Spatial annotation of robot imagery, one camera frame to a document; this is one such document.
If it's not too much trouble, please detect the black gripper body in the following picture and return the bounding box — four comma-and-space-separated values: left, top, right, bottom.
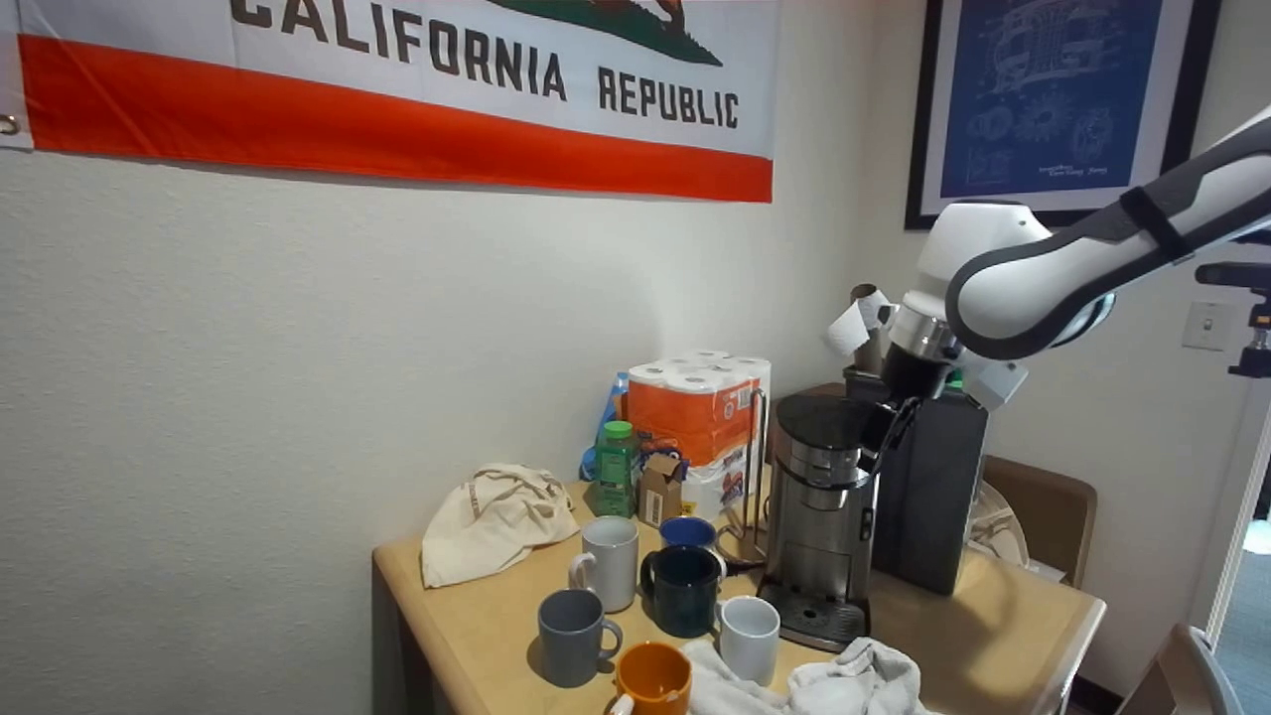
876, 337, 962, 410

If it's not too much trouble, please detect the orange mug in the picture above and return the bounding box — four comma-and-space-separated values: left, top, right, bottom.
606, 640, 694, 715

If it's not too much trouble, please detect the light gray mug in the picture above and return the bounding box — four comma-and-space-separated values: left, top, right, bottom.
567, 514, 643, 615

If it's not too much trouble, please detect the wire paper towel holder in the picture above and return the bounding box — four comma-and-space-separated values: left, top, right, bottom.
729, 374, 779, 578

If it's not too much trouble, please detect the dark green mug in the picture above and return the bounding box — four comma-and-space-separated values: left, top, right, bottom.
639, 543, 733, 645

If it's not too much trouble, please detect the green plastic bottle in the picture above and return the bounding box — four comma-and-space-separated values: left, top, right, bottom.
583, 418, 643, 522

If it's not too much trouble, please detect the gray plastic bin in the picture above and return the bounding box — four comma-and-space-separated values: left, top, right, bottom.
870, 383, 995, 599

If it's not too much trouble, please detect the California Republic flag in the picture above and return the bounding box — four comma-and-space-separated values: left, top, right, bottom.
0, 0, 779, 208

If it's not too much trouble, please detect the silver black coffeemaker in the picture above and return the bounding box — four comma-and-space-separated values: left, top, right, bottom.
758, 389, 885, 656

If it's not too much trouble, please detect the cardboard tube with paper towel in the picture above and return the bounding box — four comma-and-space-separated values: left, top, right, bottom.
823, 280, 898, 378

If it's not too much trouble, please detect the brown cardboard box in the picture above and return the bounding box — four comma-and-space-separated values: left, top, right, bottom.
636, 441, 690, 534

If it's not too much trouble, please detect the blue mug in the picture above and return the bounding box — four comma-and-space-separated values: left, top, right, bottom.
657, 514, 725, 557

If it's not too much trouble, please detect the white wall switch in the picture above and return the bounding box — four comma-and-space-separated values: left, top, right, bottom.
1181, 298, 1234, 359

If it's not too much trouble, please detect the black framed blue poster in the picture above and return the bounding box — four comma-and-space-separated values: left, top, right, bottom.
903, 0, 1225, 236

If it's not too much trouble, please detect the beige cloth bag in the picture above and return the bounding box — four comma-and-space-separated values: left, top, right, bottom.
416, 460, 583, 595

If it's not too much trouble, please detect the clear plastic bag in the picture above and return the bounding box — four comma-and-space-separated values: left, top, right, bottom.
964, 477, 1032, 571

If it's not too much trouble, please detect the small white mug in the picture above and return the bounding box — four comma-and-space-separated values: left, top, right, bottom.
711, 594, 788, 692

